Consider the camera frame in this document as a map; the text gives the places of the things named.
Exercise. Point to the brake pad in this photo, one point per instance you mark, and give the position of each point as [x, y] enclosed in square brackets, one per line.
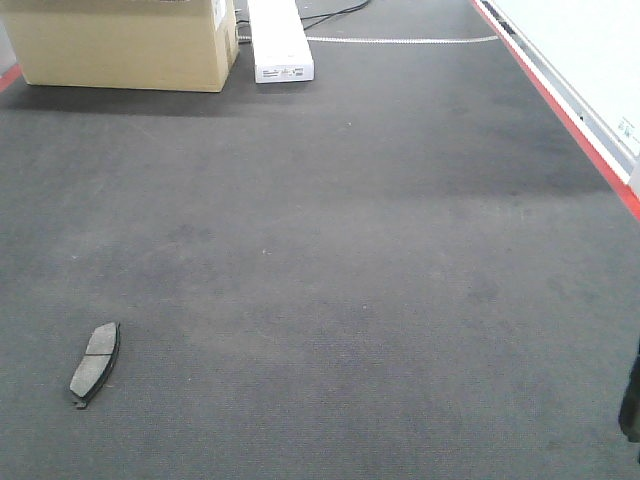
[96, 364]

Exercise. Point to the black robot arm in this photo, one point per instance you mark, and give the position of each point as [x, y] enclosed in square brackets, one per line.
[628, 417]

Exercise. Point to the dark conveyor belt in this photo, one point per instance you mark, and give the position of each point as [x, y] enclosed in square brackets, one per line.
[438, 338]

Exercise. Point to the long white box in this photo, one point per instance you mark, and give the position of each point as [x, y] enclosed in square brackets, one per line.
[280, 47]

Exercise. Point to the cardboard box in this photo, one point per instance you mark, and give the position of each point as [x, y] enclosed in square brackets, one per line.
[151, 45]

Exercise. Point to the white side panel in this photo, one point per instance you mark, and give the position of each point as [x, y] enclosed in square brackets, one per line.
[587, 53]

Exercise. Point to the red conveyor frame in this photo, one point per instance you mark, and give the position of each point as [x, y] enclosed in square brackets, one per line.
[413, 97]

